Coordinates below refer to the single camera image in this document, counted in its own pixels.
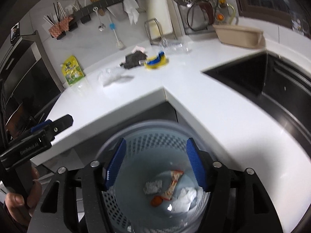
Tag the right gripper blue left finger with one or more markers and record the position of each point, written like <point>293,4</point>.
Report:
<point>115,162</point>

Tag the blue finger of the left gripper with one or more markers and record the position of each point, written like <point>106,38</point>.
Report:
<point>40,126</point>

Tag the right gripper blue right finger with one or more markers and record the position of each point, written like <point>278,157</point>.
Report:
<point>196,163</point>

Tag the red snack wrapper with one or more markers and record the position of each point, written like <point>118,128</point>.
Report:
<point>175,175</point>

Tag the white tissue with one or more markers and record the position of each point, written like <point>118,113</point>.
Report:
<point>183,202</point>

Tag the printed paper ball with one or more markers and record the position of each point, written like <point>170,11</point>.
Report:
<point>152,187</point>

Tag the clear plastic bag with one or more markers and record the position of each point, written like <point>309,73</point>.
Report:
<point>109,76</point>

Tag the yellow plastic lid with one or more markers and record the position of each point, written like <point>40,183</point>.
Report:
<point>154,67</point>

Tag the black scouring cloth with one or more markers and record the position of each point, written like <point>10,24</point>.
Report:
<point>132,60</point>

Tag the clear plastic cup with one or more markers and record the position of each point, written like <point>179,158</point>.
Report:
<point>173,46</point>

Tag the pink paper receipt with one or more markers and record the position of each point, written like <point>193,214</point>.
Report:
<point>138,49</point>

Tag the grey perforated trash bin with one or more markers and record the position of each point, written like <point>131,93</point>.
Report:
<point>154,149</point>

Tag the black kitchen sink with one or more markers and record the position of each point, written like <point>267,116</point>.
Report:
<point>276,85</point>

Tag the black gas stove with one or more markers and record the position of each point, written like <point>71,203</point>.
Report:
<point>21,119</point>

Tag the black range hood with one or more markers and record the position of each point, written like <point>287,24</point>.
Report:
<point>30,81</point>

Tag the yellow green detergent pouch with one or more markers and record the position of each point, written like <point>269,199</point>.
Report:
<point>71,70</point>

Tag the pink orange dish cloth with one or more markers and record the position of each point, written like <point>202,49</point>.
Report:
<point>63,26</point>

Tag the blue white bottle brush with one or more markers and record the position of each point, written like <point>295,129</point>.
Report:
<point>119,44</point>

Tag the hanging steel spoon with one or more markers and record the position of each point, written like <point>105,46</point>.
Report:
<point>101,26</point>

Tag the white chopsticks bundle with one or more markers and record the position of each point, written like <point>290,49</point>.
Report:
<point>55,17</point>

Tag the beige plastic basin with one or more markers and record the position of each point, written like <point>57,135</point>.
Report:
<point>240,36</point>

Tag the white cutting board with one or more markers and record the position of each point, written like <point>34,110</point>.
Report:
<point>158,17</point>

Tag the steel colander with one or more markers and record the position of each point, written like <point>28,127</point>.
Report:
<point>200,15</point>

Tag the steel cutting board rack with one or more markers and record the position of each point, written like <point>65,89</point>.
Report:
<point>159,31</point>

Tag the white hanging cloth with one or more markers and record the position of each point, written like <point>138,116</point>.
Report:
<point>131,8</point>

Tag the black dish rack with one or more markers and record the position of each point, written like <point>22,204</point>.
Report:
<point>183,13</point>

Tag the black wall utensil rail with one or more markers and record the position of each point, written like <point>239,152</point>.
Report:
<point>83,14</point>

